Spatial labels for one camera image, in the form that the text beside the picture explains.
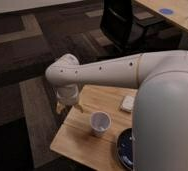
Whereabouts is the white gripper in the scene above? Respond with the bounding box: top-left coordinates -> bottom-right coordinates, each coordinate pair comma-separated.
56,84 -> 84,114

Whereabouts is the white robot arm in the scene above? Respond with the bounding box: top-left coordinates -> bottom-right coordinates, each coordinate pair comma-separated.
45,50 -> 188,171

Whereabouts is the dark blue ceramic bowl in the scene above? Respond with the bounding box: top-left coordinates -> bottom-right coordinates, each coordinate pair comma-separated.
116,128 -> 133,171

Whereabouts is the white paper cup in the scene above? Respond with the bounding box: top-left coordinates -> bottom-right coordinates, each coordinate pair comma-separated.
90,111 -> 111,137

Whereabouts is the small white rectangular block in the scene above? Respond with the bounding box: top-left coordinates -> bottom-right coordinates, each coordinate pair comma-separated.
120,95 -> 134,112

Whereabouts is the black office chair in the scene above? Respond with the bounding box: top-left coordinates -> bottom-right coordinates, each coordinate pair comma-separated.
98,0 -> 167,61

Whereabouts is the blue round disc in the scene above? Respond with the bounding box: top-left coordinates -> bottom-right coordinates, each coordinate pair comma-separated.
159,8 -> 174,15

